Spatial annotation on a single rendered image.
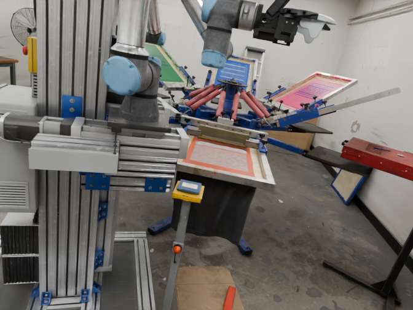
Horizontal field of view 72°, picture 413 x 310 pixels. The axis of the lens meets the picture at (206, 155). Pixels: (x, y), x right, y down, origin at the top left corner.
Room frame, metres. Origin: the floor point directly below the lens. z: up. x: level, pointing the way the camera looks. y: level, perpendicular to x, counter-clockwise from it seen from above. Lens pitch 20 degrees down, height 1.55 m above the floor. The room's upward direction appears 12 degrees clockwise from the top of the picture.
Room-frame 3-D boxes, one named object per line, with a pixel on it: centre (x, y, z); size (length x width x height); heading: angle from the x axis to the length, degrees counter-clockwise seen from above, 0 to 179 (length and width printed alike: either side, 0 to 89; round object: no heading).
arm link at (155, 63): (1.07, 0.29, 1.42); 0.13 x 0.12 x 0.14; 174
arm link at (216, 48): (0.93, 0.03, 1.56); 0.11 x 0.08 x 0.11; 174
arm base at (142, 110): (1.07, 0.28, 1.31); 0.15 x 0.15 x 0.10
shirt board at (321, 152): (2.43, -0.68, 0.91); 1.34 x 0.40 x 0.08; 59
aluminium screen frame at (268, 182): (1.72, -0.08, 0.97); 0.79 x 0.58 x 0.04; 179
